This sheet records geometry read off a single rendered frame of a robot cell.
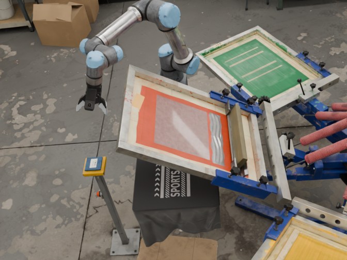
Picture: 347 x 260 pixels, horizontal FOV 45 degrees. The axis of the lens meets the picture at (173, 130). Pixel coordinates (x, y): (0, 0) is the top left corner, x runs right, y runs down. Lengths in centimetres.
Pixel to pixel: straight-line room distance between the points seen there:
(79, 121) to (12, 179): 86
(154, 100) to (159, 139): 26
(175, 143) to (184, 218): 55
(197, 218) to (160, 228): 24
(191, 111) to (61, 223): 179
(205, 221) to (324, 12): 367
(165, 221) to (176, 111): 66
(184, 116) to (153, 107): 18
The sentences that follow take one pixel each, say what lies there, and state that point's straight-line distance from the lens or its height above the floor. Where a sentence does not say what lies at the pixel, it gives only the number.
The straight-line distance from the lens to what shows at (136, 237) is 339.
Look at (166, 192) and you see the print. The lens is 241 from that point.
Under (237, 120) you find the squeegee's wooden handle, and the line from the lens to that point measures 225.
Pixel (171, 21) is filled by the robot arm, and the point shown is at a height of 175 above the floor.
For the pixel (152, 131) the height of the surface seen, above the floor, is 144.
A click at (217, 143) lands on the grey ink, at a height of 126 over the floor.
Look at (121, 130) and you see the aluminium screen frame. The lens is 192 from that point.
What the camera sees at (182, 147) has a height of 136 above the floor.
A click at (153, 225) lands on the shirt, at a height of 77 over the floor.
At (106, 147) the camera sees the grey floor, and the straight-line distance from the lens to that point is 404.
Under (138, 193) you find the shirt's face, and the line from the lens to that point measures 244.
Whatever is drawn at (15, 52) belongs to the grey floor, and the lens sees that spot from 573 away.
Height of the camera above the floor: 290
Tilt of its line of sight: 46 degrees down
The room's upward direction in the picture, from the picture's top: 10 degrees counter-clockwise
